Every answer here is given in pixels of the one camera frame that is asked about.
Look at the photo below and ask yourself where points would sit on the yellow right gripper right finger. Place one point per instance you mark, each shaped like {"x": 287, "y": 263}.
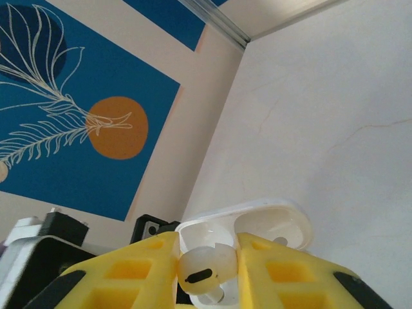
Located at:
{"x": 289, "y": 277}

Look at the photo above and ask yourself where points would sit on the white earbud charging case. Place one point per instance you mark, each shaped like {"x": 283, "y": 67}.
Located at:
{"x": 267, "y": 222}

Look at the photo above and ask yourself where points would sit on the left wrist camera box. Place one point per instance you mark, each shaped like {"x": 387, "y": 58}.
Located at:
{"x": 32, "y": 267}

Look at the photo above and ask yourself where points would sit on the white earbud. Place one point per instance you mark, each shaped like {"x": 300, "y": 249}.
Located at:
{"x": 206, "y": 260}

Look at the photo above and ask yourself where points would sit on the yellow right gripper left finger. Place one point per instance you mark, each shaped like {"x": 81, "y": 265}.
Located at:
{"x": 128, "y": 273}

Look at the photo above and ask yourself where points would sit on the aluminium frame post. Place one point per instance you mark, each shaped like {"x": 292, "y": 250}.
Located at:
{"x": 222, "y": 22}

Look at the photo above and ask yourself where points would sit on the blue floral wall poster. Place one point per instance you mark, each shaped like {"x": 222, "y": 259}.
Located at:
{"x": 96, "y": 177}
{"x": 174, "y": 16}

